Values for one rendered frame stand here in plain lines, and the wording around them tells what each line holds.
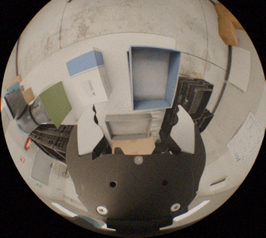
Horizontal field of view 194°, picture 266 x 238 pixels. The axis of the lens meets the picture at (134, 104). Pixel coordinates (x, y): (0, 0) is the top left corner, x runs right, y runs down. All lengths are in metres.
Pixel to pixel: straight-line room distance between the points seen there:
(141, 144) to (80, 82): 0.51
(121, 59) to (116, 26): 0.84
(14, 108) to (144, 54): 0.56
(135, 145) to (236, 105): 2.56
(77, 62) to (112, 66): 0.14
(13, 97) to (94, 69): 0.39
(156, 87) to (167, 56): 0.13
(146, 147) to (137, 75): 0.46
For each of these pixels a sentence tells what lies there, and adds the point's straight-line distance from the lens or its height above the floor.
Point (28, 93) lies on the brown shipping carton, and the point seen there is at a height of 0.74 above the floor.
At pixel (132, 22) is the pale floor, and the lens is 1.17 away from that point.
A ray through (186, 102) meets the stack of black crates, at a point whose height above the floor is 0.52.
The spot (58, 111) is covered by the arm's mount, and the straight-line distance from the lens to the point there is 0.46.
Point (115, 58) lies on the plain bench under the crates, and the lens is 0.35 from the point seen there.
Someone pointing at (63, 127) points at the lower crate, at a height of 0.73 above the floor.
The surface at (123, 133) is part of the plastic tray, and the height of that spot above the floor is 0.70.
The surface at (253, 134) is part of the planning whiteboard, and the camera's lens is 2.70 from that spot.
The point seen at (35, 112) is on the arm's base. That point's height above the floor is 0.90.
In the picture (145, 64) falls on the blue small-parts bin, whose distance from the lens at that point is 0.28.
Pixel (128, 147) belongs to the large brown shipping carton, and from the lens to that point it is 0.57.
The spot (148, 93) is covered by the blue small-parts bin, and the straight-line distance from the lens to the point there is 0.32.
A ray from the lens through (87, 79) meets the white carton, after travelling 0.30.
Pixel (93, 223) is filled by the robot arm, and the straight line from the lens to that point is 0.28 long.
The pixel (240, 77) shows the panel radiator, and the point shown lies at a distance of 2.53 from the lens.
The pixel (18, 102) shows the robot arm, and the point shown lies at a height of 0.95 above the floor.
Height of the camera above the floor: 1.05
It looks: 57 degrees down
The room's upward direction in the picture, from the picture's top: 170 degrees clockwise
